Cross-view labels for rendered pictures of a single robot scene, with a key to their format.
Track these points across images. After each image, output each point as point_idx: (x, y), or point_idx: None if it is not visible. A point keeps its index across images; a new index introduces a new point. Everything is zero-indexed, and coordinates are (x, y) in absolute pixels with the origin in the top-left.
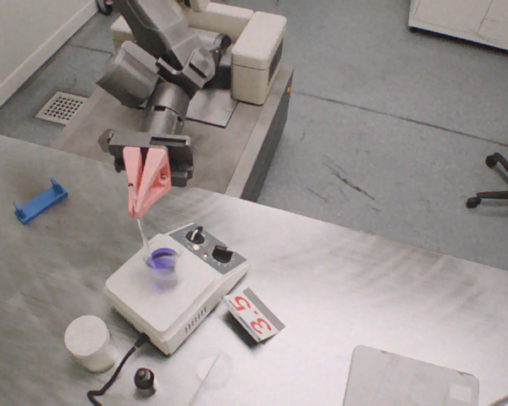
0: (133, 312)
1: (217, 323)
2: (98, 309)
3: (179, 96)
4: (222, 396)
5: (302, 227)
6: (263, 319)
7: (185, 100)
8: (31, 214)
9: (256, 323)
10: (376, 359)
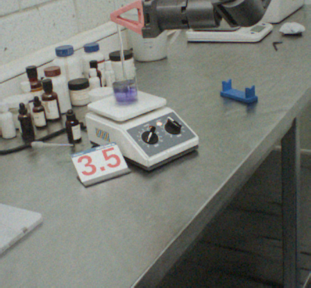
0: None
1: None
2: None
3: (204, 2)
4: (50, 162)
5: (189, 201)
6: (95, 173)
7: (206, 8)
8: (225, 92)
9: (89, 162)
10: (21, 223)
